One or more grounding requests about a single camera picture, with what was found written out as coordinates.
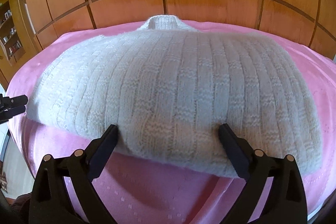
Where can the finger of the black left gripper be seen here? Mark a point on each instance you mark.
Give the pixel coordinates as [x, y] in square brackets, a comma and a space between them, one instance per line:
[7, 114]
[8, 103]

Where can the pink bed cover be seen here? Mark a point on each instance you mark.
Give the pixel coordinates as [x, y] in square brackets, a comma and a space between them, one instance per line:
[141, 191]

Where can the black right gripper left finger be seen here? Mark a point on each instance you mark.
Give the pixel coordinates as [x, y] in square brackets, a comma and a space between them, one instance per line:
[50, 200]

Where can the white knitted sweater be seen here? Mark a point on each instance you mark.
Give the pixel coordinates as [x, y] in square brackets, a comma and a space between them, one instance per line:
[168, 87]

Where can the white bed frame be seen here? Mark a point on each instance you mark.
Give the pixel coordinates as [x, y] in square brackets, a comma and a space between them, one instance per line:
[18, 176]

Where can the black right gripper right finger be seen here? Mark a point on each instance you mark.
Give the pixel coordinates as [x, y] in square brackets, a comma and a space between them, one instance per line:
[286, 201]

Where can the wooden wall shelf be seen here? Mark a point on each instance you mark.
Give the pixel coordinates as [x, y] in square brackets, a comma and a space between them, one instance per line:
[10, 41]

